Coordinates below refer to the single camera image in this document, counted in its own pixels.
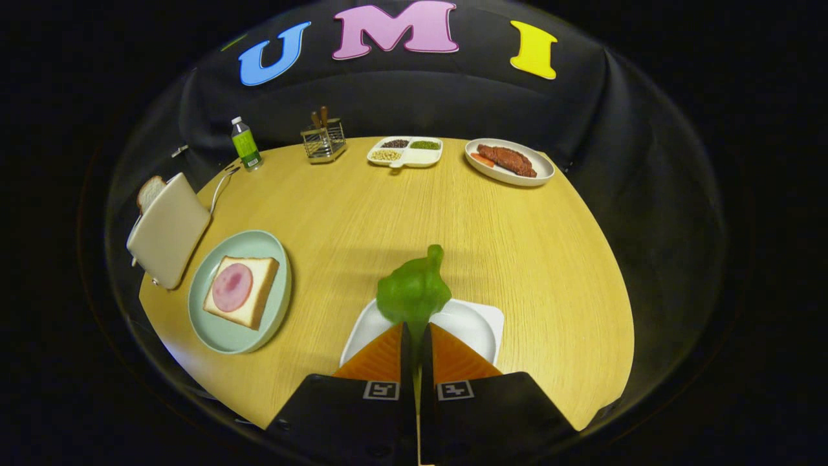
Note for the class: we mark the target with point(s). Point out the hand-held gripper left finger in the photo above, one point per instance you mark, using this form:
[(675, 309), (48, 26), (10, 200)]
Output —
[(407, 369)]

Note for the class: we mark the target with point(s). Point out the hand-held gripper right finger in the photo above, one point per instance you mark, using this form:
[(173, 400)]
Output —
[(425, 369)]

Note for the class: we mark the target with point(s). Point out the green lettuce leaf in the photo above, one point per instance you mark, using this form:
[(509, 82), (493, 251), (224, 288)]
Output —
[(414, 291)]

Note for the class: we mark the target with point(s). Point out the toasted bread slice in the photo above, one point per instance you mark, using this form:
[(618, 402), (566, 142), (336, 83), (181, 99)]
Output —
[(150, 192)]

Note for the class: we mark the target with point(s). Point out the white square plate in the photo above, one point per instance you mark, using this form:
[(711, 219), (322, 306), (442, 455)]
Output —
[(472, 323)]

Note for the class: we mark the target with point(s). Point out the white bread slice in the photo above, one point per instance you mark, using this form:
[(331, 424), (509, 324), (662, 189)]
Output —
[(260, 291)]

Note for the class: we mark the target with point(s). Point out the pale green round plate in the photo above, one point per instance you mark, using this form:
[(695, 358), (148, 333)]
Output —
[(220, 331)]

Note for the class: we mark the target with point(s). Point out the pink ham slice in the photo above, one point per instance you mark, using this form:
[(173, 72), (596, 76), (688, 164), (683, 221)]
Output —
[(231, 288)]

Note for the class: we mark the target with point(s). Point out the white round plate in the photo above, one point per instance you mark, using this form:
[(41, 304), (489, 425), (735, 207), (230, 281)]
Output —
[(517, 180)]

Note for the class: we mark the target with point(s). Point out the white divided dish with beans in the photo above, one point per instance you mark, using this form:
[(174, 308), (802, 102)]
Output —
[(404, 156)]

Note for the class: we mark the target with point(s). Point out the orange carrot slice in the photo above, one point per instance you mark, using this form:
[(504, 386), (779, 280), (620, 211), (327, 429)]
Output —
[(482, 159)]

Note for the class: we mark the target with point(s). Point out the brown grilled meat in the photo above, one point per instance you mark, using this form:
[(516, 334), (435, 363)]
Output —
[(508, 160)]

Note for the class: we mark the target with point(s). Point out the black backdrop cloth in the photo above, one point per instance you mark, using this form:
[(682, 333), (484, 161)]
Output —
[(453, 97)]

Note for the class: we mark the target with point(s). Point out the green label plastic bottle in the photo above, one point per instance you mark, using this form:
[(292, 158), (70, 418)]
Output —
[(246, 145)]

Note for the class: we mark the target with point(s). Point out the white toaster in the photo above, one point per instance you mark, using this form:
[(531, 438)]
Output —
[(169, 226)]

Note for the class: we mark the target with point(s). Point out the white cloth clip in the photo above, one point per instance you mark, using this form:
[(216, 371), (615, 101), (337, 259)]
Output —
[(180, 151)]

